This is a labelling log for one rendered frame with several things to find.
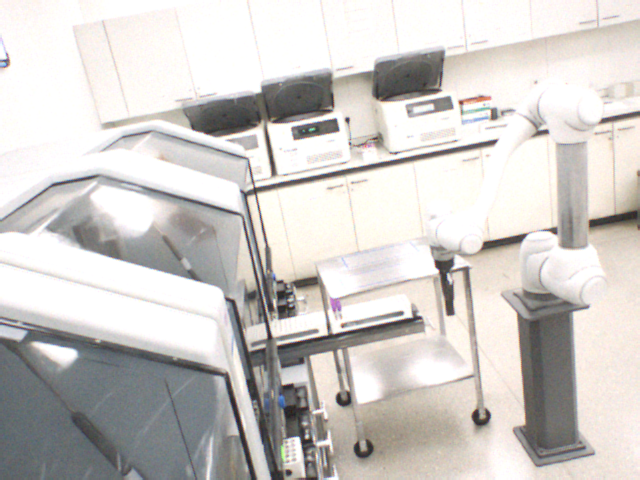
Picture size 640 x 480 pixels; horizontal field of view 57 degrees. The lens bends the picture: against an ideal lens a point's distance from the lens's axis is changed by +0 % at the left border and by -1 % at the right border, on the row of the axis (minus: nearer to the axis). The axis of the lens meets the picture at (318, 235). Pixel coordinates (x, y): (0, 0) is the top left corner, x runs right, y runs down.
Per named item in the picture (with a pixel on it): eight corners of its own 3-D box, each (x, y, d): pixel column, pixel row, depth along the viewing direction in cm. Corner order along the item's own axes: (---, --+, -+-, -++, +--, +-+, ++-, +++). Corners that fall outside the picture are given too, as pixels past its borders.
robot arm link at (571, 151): (576, 286, 227) (617, 308, 206) (538, 296, 224) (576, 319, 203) (573, 80, 203) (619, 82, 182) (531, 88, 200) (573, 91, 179)
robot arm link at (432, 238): (421, 241, 219) (437, 252, 207) (416, 201, 214) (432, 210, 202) (448, 234, 221) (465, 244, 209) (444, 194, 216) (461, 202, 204)
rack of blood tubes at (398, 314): (333, 337, 217) (330, 322, 215) (330, 324, 226) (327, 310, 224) (413, 320, 218) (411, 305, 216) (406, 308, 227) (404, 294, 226)
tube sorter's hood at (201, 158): (130, 341, 208) (73, 164, 187) (158, 276, 265) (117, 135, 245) (275, 311, 209) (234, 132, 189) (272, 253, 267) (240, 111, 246)
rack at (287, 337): (248, 354, 216) (244, 339, 214) (248, 341, 226) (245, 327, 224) (328, 338, 217) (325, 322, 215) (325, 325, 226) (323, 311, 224)
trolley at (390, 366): (356, 461, 270) (324, 299, 244) (336, 405, 314) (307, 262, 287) (494, 423, 277) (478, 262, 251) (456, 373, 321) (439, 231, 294)
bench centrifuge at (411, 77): (391, 155, 438) (377, 59, 416) (376, 141, 497) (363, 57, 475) (465, 140, 439) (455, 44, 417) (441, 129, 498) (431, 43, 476)
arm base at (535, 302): (550, 280, 250) (549, 268, 248) (576, 302, 229) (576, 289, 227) (508, 289, 249) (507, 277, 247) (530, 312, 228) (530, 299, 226)
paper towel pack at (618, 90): (615, 98, 488) (614, 86, 485) (608, 96, 498) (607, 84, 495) (645, 93, 487) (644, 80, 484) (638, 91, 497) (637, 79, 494)
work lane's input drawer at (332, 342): (242, 375, 216) (237, 354, 213) (243, 356, 229) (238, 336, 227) (438, 334, 219) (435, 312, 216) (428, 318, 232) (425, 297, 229)
